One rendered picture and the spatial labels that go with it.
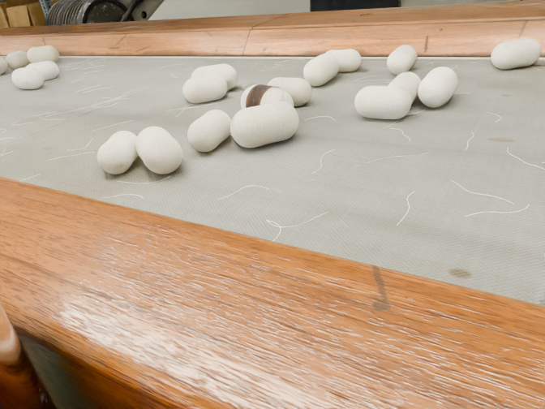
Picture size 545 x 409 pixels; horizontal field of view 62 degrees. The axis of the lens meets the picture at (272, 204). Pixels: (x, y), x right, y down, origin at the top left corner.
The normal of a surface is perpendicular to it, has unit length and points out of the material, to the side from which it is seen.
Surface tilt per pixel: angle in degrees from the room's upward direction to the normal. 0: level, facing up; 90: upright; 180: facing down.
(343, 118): 0
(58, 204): 0
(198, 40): 45
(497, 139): 0
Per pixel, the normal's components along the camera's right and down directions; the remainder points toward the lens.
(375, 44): -0.44, -0.27
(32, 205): -0.12, -0.86
